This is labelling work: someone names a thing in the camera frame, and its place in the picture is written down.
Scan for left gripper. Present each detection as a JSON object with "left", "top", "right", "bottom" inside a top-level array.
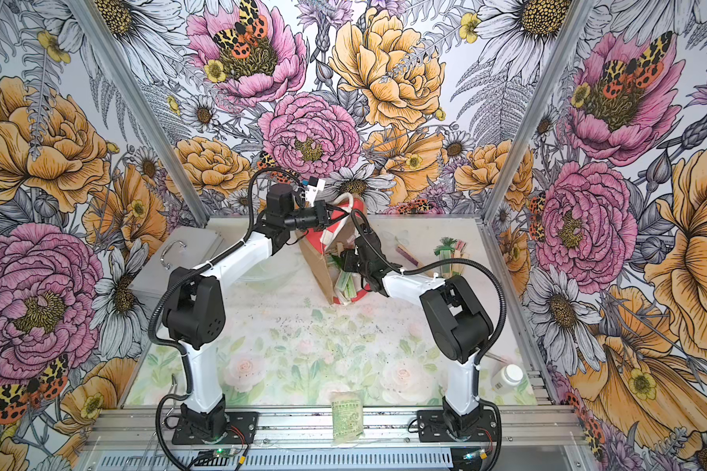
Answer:
[{"left": 285, "top": 198, "right": 350, "bottom": 231}]

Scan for purple folding fan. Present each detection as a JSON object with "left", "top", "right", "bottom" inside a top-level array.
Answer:
[{"left": 396, "top": 239, "right": 421, "bottom": 268}]

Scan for burlap tote bag red front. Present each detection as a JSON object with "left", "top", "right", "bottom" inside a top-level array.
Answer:
[{"left": 300, "top": 217, "right": 367, "bottom": 305}]

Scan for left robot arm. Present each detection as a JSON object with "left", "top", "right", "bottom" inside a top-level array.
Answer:
[{"left": 157, "top": 178, "right": 332, "bottom": 443}]

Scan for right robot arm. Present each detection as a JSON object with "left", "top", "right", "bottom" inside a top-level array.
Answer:
[{"left": 343, "top": 232, "right": 507, "bottom": 441}]

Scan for green printed packet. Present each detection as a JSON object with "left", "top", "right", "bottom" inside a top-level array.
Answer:
[{"left": 330, "top": 392, "right": 363, "bottom": 444}]

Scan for white plastic bottle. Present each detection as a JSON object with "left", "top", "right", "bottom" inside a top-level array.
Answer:
[{"left": 491, "top": 364, "right": 524, "bottom": 394}]

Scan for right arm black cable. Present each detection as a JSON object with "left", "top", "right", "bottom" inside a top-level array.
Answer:
[{"left": 350, "top": 208, "right": 508, "bottom": 471}]

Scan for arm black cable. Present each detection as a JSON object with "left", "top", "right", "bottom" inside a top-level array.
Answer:
[
  {"left": 350, "top": 208, "right": 508, "bottom": 471},
  {"left": 146, "top": 167, "right": 313, "bottom": 471}
]

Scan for grey metal box with handle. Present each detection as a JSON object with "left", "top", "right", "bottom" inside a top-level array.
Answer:
[{"left": 129, "top": 227, "right": 223, "bottom": 317}]

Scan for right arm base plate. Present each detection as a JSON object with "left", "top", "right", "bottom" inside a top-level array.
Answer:
[{"left": 416, "top": 406, "right": 502, "bottom": 443}]

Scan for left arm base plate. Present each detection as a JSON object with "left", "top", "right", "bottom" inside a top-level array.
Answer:
[{"left": 172, "top": 409, "right": 259, "bottom": 445}]

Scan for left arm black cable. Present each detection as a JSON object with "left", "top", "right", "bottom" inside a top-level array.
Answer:
[{"left": 146, "top": 167, "right": 313, "bottom": 471}]

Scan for aluminium front rail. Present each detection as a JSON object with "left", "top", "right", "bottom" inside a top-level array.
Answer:
[{"left": 84, "top": 405, "right": 585, "bottom": 451}]

